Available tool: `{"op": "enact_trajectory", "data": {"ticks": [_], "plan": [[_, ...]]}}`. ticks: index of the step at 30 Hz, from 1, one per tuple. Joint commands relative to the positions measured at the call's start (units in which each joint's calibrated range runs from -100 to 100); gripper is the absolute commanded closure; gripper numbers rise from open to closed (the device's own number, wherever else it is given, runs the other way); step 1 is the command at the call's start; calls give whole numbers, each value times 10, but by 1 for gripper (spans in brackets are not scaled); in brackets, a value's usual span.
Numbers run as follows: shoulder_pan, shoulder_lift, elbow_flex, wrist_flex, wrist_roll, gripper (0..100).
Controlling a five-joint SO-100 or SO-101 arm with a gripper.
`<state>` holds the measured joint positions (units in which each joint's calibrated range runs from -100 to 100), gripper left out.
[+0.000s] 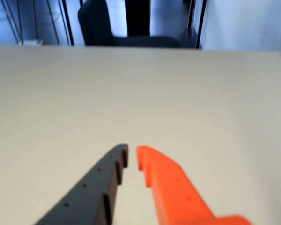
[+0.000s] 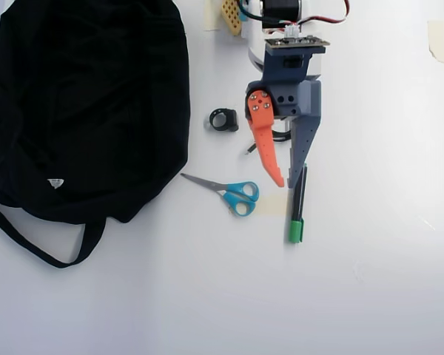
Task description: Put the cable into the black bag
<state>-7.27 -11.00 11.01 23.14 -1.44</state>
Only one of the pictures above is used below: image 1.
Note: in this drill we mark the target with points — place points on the black metal pole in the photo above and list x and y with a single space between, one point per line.
200 25

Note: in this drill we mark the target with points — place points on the black rectangular column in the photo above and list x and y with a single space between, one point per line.
137 16

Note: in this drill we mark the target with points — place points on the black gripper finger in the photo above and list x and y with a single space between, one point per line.
89 199

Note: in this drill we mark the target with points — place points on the black metal shelf frame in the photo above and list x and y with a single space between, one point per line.
68 23

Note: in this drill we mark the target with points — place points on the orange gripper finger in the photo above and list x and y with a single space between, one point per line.
178 197

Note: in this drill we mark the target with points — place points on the dark upholstered chair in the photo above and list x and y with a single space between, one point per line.
96 25

